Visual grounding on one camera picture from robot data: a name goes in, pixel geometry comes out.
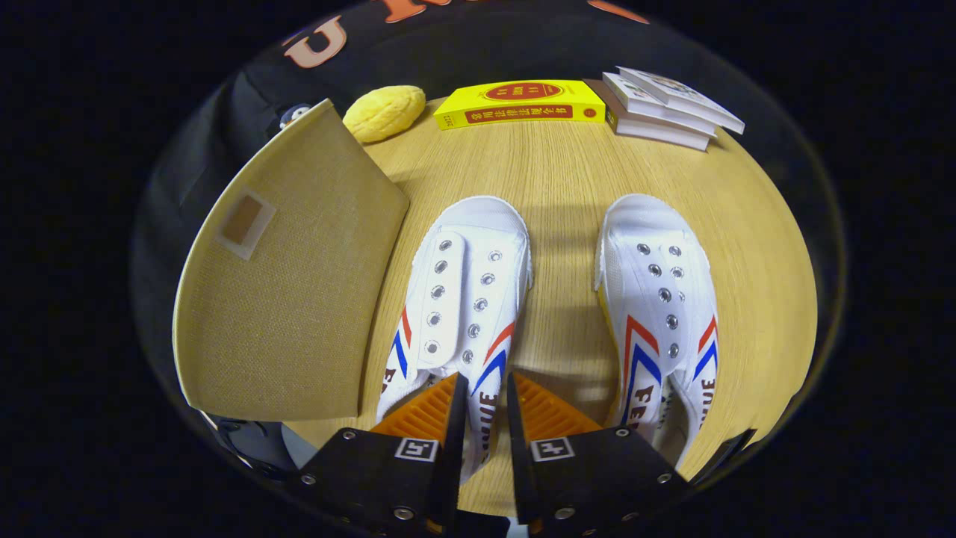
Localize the yellow book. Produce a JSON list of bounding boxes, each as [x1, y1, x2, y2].
[[434, 79, 606, 131]]

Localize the white canvas shoe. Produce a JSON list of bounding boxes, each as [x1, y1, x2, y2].
[[594, 194, 719, 470], [376, 196, 533, 485]]

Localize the yellow round plush toy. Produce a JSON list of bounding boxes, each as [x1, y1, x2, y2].
[[343, 85, 426, 144]]

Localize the beige fabric storage box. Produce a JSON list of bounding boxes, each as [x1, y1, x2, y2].
[[173, 99, 410, 421]]

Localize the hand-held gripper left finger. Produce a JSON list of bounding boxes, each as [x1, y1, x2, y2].
[[288, 372, 470, 535]]

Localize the white paperback book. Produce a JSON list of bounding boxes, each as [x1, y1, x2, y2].
[[602, 72, 719, 137]]

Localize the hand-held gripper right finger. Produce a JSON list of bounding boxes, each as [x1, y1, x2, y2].
[[506, 372, 692, 537]]

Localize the white illustrated book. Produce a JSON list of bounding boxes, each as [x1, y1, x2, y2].
[[617, 67, 746, 135]]

